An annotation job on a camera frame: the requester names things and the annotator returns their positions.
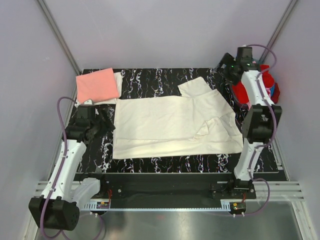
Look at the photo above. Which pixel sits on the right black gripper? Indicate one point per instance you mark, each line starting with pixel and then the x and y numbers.
pixel 228 60

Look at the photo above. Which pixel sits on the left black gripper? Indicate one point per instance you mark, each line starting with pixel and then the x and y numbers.
pixel 107 126

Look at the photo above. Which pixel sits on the cream white t shirt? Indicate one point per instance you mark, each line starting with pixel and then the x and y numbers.
pixel 197 122

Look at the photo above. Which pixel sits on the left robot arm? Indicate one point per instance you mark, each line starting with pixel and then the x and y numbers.
pixel 58 206

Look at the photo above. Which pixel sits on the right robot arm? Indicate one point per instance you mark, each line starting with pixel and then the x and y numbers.
pixel 261 121

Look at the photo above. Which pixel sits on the red t shirt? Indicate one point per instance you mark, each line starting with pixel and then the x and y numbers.
pixel 272 88

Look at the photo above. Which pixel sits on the folded pink t shirt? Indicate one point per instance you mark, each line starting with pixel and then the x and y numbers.
pixel 96 85

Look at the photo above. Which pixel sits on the folded white t shirt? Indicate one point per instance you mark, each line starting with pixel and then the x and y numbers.
pixel 117 87

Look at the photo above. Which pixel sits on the pink t shirt in basket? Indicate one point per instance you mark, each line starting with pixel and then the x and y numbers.
pixel 267 78

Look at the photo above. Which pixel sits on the blue t shirt in basket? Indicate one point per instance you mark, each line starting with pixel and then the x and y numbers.
pixel 274 90

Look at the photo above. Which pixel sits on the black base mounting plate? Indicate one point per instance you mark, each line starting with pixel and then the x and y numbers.
pixel 125 185

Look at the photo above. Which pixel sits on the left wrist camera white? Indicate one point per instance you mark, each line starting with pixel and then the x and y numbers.
pixel 89 102

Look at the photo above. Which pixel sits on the left aluminium frame post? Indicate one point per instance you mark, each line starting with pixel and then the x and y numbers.
pixel 57 33

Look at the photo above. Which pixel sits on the aluminium frame post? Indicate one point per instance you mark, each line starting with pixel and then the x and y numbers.
pixel 289 10
pixel 57 33

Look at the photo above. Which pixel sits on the white slotted cable duct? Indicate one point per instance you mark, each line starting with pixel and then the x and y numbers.
pixel 140 205

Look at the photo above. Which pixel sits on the right aluminium frame post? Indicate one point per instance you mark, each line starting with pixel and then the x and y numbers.
pixel 289 10

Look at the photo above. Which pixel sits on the aluminium rail front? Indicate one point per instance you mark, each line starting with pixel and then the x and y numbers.
pixel 279 190

